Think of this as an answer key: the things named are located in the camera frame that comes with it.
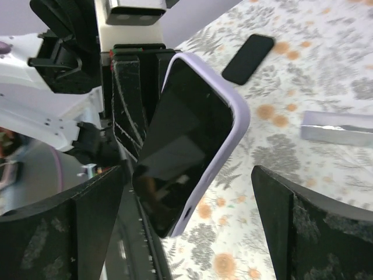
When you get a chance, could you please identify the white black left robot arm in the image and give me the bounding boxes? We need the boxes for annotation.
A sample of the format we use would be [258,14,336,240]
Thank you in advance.
[1,1,175,166]

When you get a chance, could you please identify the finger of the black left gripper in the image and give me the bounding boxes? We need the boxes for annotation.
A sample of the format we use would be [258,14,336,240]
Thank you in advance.
[112,57,147,160]
[138,52,175,131]

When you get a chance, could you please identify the black phone on table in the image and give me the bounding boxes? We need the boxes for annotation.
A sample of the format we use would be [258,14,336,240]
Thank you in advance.
[221,34,275,86]

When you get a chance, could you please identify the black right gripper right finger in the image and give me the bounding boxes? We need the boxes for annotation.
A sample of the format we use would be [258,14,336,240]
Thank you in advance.
[251,166,372,279]

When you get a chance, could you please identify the floral tablecloth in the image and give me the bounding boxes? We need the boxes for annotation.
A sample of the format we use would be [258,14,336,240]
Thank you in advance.
[163,1,372,279]

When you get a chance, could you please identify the black smartphone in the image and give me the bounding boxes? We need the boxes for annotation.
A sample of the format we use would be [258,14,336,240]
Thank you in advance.
[132,58,235,239]

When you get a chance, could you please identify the clear acrylic block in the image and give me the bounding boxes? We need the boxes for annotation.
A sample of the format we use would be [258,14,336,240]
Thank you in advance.
[300,111,372,148]

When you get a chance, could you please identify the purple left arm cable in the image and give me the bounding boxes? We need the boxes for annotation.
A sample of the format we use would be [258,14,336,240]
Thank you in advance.
[52,147,64,192]

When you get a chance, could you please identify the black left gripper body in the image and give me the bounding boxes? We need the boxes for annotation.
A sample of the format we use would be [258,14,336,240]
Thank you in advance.
[100,42,175,117]

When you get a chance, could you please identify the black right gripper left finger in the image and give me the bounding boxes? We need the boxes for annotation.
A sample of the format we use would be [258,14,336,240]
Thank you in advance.
[1,166,124,280]

